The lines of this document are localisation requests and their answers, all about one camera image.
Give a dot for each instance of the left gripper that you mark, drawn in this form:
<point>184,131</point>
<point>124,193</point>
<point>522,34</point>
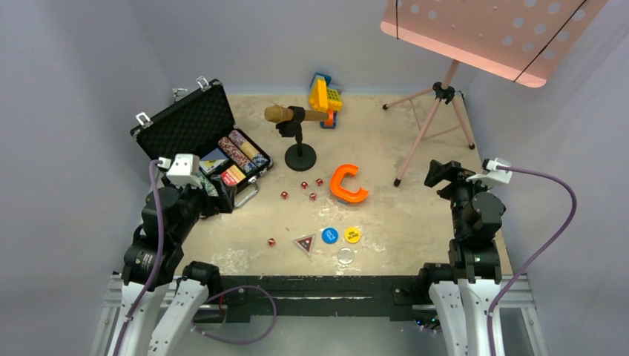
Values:
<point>222,202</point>

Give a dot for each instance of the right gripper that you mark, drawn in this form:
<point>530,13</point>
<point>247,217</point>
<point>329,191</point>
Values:
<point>451,170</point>

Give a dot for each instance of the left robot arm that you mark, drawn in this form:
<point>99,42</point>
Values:
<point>149,267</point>

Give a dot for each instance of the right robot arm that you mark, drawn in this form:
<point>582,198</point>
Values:
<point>471,255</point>

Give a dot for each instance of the red texas card deck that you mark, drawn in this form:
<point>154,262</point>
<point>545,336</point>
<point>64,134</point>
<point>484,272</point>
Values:
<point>232,176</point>

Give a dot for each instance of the blue card deck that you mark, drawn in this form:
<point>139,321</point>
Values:
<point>213,160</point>

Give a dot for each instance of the red poker chip row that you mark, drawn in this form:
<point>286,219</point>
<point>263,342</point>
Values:
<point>237,156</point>

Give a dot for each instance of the purple yellow chip row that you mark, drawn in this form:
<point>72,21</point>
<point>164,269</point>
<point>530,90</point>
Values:
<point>248,149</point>

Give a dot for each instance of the black poker chip case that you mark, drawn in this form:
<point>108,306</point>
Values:
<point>195,124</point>

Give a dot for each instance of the triangular dealer button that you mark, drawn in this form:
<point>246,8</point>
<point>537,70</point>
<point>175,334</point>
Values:
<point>305,244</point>

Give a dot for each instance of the black microphone stand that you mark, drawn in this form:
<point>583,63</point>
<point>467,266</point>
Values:
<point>299,156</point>

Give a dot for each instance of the gold microphone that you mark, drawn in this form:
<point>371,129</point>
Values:
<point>277,114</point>

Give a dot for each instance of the yellow big blind button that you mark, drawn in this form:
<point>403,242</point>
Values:
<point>352,235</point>

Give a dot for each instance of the orange C-shaped track piece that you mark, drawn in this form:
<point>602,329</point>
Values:
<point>340,189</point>

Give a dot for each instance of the blue small blind button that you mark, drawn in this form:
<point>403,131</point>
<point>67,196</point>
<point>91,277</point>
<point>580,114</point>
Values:
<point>329,235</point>

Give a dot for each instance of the clear round button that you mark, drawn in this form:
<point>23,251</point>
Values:
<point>345,256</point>

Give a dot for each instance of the toy brick truck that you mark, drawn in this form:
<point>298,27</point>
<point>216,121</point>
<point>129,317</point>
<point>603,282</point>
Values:
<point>325,97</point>

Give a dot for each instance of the pink music stand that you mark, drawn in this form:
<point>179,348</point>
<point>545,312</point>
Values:
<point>530,43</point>

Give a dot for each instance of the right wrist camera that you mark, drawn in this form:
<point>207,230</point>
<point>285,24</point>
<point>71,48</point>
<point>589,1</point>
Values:
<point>493,173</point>

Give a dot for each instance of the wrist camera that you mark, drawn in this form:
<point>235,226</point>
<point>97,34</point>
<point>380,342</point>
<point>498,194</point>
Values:
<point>493,173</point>
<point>184,170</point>

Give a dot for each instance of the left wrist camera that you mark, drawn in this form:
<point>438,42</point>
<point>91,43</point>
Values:
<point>184,170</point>

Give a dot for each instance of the black aluminium base frame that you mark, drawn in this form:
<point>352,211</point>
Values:
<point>393,297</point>

